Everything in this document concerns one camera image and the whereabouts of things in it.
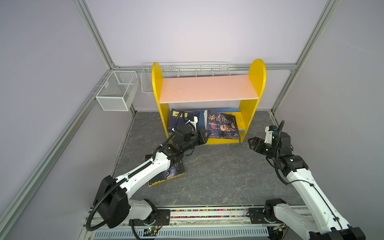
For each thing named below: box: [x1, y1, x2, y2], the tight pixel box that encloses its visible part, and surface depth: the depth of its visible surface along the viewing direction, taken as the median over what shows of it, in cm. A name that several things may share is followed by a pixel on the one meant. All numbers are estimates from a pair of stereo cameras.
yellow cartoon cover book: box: [226, 114, 240, 137], surface depth 84 cm
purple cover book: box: [203, 109, 242, 140], surface depth 80 cm
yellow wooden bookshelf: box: [152, 59, 267, 145], surface depth 77 cm
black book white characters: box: [147, 160, 186, 187], surface depth 85 cm
